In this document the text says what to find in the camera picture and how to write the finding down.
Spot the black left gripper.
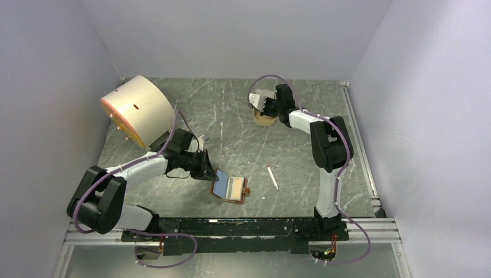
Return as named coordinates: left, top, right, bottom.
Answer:
left=180, top=148, right=219, bottom=181

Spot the brown leather card holder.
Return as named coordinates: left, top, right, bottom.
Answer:
left=210, top=169, right=250, bottom=204

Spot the gold credit card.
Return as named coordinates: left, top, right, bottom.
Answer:
left=229, top=177, right=247, bottom=194

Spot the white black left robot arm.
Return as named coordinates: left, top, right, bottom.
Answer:
left=67, top=129, right=219, bottom=241

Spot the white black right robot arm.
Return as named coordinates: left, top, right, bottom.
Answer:
left=262, top=84, right=353, bottom=240

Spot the beige card tray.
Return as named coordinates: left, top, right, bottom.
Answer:
left=253, top=109, right=276, bottom=126

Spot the red capped white marker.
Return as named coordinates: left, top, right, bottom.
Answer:
left=266, top=166, right=279, bottom=191

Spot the beige cylindrical drum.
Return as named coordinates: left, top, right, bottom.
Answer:
left=100, top=75, right=174, bottom=149

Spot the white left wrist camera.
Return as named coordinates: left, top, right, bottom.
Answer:
left=189, top=134, right=210, bottom=152

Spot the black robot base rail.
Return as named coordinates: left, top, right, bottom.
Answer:
left=121, top=217, right=349, bottom=256

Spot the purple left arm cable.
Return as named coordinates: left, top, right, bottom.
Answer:
left=72, top=109, right=198, bottom=269

